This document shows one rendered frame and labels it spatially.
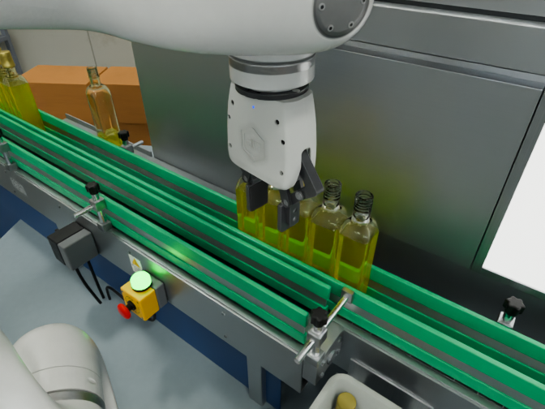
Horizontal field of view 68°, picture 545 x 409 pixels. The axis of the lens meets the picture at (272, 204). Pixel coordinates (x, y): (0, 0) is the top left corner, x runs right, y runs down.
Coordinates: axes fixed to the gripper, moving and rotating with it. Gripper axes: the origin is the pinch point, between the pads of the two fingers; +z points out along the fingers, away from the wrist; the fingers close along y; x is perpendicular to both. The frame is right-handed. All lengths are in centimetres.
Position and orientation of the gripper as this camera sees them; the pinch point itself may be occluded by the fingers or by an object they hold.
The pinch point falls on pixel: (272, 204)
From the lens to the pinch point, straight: 50.0
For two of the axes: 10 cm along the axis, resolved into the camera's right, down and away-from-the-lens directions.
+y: 6.9, 4.3, -5.8
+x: 7.2, -4.2, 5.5
